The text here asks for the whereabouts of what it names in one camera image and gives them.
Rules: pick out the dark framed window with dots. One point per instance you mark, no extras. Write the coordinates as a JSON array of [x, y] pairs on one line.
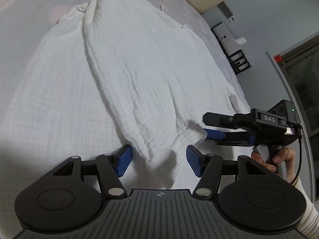
[[300, 67]]

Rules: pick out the white cup on nightstand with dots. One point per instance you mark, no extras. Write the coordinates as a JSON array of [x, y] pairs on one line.
[[241, 41]]

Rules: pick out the person right hand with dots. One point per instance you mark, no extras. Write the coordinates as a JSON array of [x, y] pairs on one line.
[[286, 155]]

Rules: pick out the polka dot bed sheet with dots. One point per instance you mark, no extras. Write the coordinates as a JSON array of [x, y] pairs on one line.
[[37, 29]]

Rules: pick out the beige sleeve forearm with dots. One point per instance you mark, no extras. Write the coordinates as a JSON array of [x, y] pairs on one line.
[[309, 224]]

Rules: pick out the wall switch panel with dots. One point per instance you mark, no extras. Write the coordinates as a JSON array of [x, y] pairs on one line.
[[226, 11]]

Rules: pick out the white black right nightstand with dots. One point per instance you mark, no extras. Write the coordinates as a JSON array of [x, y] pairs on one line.
[[231, 48]]

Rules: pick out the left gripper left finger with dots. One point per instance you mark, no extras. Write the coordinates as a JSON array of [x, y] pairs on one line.
[[73, 193]]

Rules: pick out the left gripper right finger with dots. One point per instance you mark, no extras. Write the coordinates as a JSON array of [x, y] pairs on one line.
[[246, 194]]

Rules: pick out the red cup on sill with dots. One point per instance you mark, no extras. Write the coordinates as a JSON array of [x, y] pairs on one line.
[[278, 59]]

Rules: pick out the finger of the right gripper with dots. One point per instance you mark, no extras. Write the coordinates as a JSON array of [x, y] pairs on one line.
[[230, 138], [243, 121]]

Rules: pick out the white muslin garment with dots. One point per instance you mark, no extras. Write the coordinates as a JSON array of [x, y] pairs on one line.
[[111, 72]]

